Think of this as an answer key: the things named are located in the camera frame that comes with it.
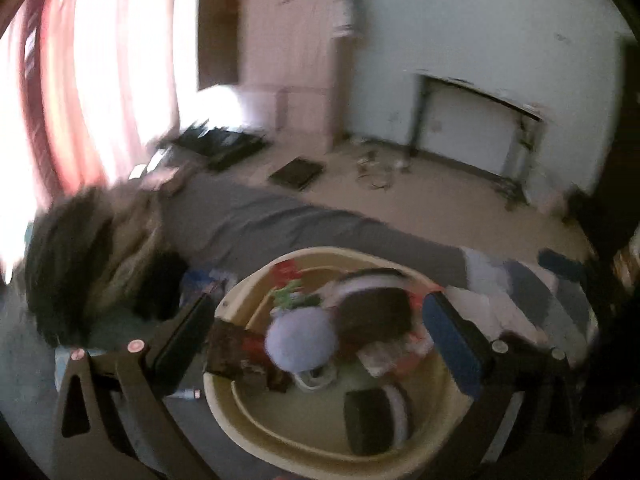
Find black foam tray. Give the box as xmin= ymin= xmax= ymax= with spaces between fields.
xmin=268 ymin=157 xmax=326 ymax=191

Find white round lid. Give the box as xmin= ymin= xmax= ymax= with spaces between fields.
xmin=292 ymin=362 xmax=338 ymax=393

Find beige clothing pile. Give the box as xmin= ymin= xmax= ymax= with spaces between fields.
xmin=24 ymin=184 xmax=169 ymax=346

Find grey bed sheet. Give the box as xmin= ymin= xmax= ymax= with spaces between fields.
xmin=162 ymin=174 xmax=468 ymax=287

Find cream plastic basin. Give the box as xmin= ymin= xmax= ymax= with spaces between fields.
xmin=203 ymin=247 xmax=472 ymax=479

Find lavender round ball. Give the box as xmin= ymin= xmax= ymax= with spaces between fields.
xmin=265 ymin=307 xmax=338 ymax=374

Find black folding table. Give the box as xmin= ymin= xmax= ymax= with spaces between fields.
xmin=399 ymin=70 xmax=546 ymax=210

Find dark red cigarette box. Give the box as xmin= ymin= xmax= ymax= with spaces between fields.
xmin=204 ymin=318 xmax=292 ymax=393

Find black open suitcase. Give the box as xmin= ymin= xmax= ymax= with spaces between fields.
xmin=170 ymin=124 xmax=271 ymax=172

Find black cylindrical jar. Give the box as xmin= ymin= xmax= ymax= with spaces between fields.
xmin=326 ymin=268 xmax=412 ymax=346

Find tangled floor cable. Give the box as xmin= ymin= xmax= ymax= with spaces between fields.
xmin=351 ymin=144 xmax=414 ymax=191

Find red curtain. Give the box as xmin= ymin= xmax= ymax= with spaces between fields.
xmin=23 ymin=0 xmax=179 ymax=200

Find wooden wardrobe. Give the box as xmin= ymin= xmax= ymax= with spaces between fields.
xmin=198 ymin=0 xmax=352 ymax=153

